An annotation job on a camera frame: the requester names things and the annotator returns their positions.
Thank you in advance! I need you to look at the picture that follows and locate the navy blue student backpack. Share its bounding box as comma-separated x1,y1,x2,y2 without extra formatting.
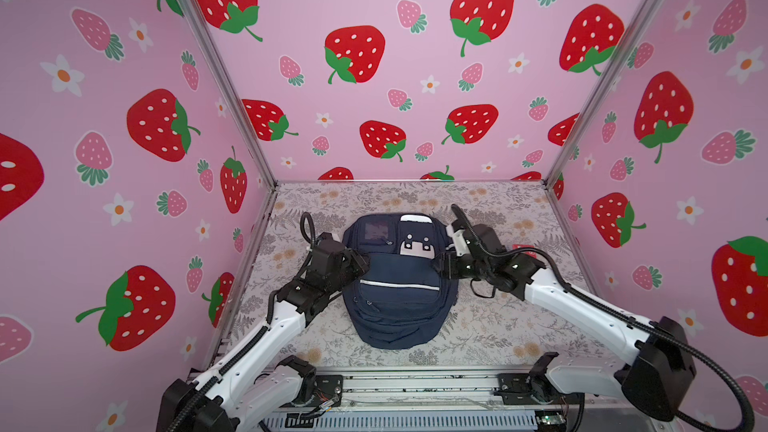
343,213,458,350

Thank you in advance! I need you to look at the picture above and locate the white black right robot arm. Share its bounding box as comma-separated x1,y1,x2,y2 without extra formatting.
444,220,696,422

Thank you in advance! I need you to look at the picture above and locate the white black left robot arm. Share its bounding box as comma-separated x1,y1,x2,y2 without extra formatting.
156,233,370,431

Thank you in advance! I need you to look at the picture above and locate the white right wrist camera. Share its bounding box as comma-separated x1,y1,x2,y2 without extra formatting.
450,229,470,257

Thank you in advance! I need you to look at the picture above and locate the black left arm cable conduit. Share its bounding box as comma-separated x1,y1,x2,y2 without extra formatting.
164,211,319,432

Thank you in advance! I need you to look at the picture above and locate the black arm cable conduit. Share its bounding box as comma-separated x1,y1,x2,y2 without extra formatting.
449,203,756,432
164,211,319,432

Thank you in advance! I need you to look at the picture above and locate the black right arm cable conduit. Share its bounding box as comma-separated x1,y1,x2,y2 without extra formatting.
449,203,756,432

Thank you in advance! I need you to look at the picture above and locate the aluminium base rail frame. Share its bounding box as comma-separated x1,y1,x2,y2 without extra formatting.
164,365,667,432

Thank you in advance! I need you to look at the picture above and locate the aluminium corner post left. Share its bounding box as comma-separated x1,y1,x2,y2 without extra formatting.
177,0,278,191

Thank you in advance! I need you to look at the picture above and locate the aluminium corner post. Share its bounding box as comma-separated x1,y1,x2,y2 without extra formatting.
543,0,665,192
177,0,278,191

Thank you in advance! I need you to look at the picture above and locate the aluminium corner post right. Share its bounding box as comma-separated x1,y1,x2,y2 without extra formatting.
543,0,665,192

